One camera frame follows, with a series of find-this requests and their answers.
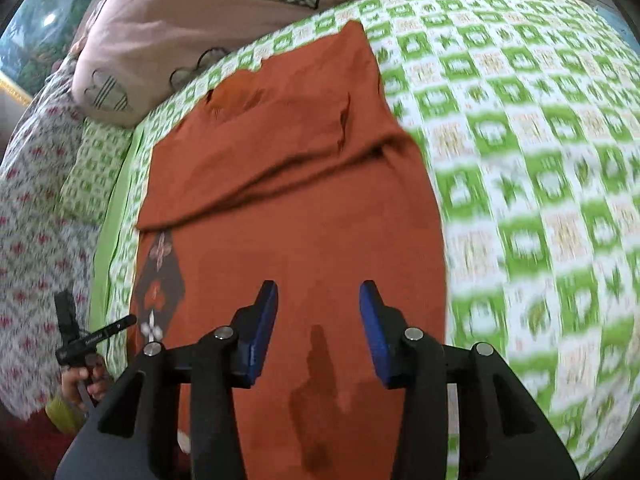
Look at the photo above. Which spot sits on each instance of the pink pillow with plaid hearts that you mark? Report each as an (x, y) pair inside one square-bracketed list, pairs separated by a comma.
[(175, 20)]

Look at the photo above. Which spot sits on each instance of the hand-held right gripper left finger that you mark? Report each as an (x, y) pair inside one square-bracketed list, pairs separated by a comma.
[(261, 330)]

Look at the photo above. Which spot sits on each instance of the green checked pillow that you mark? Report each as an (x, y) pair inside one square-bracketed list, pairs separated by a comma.
[(95, 170)]

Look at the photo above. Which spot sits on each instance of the wall poster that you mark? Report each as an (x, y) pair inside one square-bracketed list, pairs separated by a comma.
[(45, 20)]

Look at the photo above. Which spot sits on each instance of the green checked bedsheet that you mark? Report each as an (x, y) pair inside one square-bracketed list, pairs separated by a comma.
[(525, 160)]

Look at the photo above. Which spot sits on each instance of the orange knit garment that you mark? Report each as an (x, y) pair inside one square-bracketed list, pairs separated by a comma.
[(300, 210)]

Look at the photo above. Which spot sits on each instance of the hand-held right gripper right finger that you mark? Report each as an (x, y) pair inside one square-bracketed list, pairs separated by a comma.
[(374, 330)]

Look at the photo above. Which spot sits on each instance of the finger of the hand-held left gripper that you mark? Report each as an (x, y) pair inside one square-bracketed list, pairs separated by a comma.
[(112, 329)]

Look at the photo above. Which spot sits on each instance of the floral blanket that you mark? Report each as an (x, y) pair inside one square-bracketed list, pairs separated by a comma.
[(30, 210)]

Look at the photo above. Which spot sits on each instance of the person's left hand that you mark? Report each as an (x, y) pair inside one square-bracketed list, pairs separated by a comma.
[(100, 382)]

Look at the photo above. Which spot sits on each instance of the dark red cloth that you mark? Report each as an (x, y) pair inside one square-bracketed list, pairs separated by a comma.
[(30, 450)]

